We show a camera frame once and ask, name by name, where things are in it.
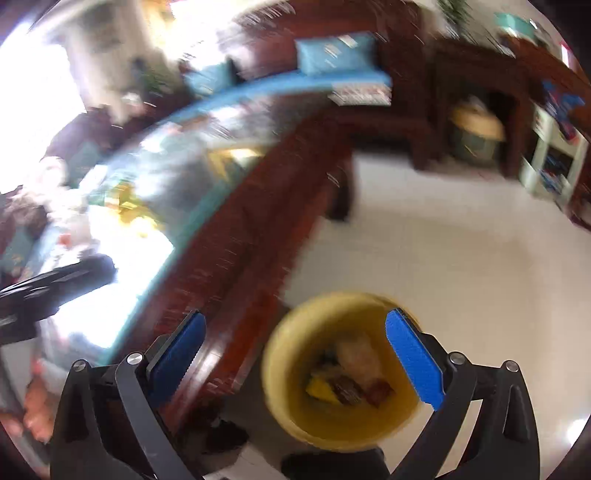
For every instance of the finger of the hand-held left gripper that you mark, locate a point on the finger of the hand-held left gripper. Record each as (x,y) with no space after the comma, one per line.
(78,277)

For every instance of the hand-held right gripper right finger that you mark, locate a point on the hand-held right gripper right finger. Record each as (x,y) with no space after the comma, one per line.
(415,360)

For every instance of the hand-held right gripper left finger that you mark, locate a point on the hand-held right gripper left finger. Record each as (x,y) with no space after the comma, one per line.
(180,355)

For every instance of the white foam block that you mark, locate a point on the white foam block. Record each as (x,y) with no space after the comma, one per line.
(360,357)

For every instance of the yellow trash bin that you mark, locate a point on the yellow trash bin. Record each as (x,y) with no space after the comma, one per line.
(286,369)

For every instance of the person's left hand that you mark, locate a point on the person's left hand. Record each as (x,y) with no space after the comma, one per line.
(39,410)

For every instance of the green plastic wrapper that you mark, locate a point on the green plastic wrapper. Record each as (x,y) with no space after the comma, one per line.
(104,194)

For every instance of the yellow plastic wrapper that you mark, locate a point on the yellow plastic wrapper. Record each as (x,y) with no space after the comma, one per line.
(134,205)

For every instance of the wooden coffee table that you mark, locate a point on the wooden coffee table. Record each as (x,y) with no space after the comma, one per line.
(258,230)

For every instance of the green bin with beige lid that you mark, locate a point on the green bin with beige lid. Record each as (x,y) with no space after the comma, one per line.
(475,131)

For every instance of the white shelf unit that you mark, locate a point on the white shelf unit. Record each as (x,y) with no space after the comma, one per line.
(554,157)

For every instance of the blue seat cushion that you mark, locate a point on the blue seat cushion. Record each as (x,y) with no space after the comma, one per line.
(286,87)

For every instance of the dark wooden side table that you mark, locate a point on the dark wooden side table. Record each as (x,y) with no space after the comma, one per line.
(461,69)

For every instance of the dark wooden sofa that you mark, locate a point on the dark wooden sofa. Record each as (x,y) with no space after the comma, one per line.
(401,55)

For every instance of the teal cooking pot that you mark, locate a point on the teal cooking pot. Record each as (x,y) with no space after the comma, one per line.
(515,25)

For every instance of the potted bamboo plant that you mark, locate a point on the potted bamboo plant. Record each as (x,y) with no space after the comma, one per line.
(455,9)

